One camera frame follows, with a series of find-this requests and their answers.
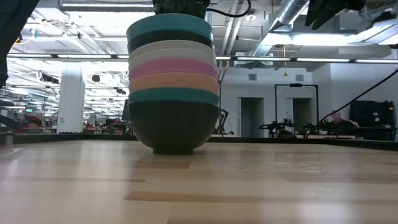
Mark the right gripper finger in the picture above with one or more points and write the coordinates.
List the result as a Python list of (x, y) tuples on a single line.
[(329, 12), (315, 11)]

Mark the blue bowl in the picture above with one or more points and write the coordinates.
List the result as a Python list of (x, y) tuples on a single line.
[(169, 25)]

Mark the black bowl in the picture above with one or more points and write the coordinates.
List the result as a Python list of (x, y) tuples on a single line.
[(169, 35), (173, 127)]

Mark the pink bowl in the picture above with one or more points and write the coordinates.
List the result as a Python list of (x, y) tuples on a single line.
[(172, 66)]

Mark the orange bowl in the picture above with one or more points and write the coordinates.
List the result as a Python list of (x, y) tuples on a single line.
[(174, 81)]

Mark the green bowl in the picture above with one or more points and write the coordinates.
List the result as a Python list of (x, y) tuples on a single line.
[(174, 94)]

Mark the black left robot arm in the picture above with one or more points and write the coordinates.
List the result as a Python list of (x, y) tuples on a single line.
[(12, 31)]

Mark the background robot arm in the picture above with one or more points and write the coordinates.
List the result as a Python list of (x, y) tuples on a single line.
[(317, 127), (223, 121), (276, 127)]

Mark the ceiling light strip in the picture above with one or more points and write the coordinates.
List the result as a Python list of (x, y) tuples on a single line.
[(376, 61), (264, 59), (323, 59)]

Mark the black cabinet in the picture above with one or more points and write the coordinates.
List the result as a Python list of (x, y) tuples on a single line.
[(370, 115)]

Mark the person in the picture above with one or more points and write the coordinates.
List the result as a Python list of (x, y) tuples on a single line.
[(339, 123)]

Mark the white pillar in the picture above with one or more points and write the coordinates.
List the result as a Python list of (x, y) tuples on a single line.
[(71, 99)]

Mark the silver slanted ventilation duct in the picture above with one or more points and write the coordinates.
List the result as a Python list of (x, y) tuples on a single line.
[(292, 11)]

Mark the wall vent grille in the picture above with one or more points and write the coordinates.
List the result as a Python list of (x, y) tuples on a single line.
[(299, 77), (252, 77)]

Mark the black background stand frame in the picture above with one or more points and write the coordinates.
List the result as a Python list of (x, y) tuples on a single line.
[(295, 85)]

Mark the black table frame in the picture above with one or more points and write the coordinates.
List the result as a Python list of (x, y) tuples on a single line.
[(93, 137)]

